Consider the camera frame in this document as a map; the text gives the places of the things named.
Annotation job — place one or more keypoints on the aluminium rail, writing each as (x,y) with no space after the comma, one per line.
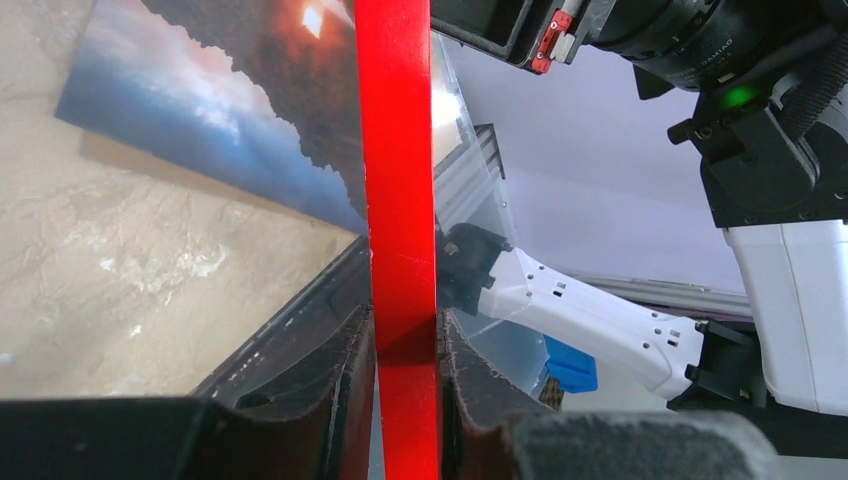
(673,295)
(470,187)

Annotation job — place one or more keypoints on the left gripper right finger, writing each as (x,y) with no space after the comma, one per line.
(493,430)

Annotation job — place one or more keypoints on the aluminium rail right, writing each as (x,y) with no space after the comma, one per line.
(470,187)

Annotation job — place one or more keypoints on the sunset landscape photo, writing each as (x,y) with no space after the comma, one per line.
(260,95)

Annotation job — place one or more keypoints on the aluminium rail front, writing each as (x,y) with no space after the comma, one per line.
(673,295)

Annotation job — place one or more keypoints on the blue box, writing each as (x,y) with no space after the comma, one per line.
(568,371)

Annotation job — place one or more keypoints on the clear acrylic sheet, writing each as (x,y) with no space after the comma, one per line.
(467,252)

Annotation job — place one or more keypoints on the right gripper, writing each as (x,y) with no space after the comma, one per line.
(531,35)

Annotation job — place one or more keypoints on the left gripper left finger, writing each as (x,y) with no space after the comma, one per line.
(312,421)

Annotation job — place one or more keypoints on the red picture frame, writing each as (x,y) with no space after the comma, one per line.
(394,50)

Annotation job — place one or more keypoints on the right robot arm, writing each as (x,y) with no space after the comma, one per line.
(770,125)

